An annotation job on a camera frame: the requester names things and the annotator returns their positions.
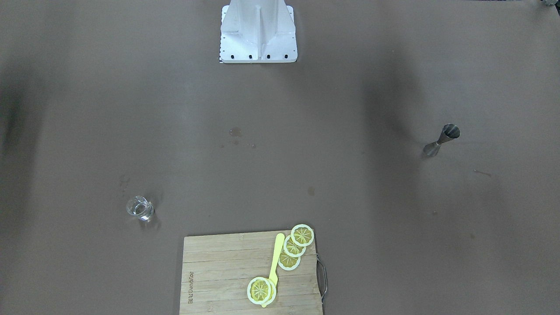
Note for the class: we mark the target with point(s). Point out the small clear glass cup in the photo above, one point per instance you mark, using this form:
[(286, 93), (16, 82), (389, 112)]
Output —
[(140, 208)]

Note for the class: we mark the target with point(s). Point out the steel jigger measuring cup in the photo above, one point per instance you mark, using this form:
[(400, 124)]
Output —
[(448, 133)]

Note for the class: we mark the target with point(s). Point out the lemon slice top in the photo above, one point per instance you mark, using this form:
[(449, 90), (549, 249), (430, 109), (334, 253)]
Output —
[(302, 235)]

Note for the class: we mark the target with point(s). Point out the yellow plastic knife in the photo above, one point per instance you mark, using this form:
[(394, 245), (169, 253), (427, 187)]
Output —
[(273, 277)]

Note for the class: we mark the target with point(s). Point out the bamboo cutting board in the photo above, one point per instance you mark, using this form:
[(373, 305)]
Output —
[(216, 270)]

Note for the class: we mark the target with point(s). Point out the lemon slice front large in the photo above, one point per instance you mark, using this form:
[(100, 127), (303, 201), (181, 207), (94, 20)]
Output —
[(261, 291)]

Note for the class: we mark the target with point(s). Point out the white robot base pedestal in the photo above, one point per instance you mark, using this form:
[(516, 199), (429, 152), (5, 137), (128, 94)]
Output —
[(258, 31)]

